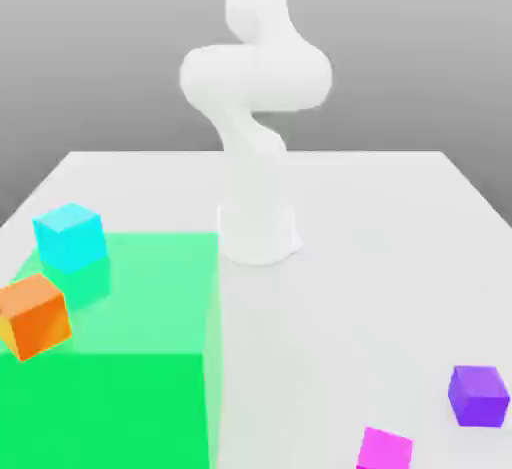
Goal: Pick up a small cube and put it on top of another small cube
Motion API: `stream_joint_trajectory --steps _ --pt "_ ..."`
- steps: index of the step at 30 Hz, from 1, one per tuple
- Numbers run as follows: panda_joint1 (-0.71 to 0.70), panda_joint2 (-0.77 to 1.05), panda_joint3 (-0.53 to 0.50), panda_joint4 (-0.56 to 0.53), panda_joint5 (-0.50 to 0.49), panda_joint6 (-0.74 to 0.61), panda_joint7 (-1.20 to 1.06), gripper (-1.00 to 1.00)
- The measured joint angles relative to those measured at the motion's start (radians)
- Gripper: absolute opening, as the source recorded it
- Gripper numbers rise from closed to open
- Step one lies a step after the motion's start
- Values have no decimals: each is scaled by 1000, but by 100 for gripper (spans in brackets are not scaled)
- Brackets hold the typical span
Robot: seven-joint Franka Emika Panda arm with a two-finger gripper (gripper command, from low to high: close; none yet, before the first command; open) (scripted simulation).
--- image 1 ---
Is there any small cyan cube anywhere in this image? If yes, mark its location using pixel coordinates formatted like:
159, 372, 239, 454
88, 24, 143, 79
31, 201, 108, 275

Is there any small purple cube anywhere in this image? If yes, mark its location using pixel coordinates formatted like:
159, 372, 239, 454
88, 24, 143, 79
446, 364, 512, 429

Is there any small magenta cube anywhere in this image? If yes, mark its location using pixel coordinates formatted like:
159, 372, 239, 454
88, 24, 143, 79
355, 426, 414, 469

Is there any large green box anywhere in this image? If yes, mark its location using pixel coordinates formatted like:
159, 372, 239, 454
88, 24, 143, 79
0, 231, 224, 469

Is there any small orange cube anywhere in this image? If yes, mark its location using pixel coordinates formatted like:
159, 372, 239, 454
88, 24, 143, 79
0, 273, 74, 363

